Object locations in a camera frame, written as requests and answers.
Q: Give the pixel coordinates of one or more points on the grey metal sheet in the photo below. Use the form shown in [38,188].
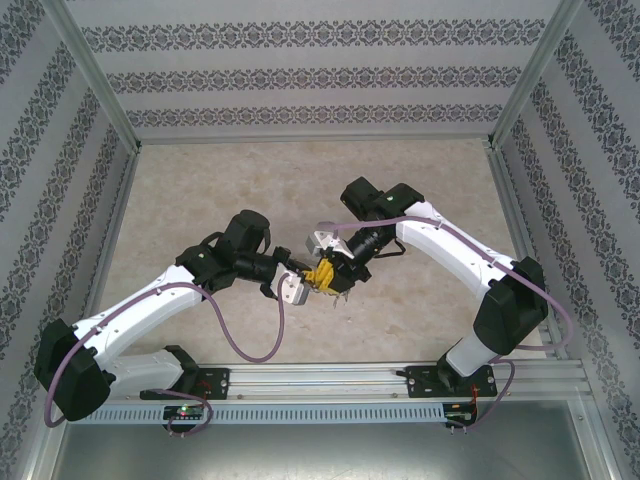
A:
[320,455]

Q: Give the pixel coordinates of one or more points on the aluminium frame post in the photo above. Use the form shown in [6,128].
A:
[95,75]
[532,75]
[602,455]
[42,450]

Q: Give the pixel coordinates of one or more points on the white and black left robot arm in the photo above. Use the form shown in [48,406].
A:
[145,305]

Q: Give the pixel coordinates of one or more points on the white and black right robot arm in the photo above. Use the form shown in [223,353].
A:
[450,240]

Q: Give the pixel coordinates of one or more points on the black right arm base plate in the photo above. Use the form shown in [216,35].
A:
[420,382]

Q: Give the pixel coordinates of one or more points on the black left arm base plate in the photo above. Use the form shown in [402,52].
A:
[215,382]

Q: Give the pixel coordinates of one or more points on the aluminium frame rail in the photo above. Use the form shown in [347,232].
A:
[510,200]
[121,200]
[315,138]

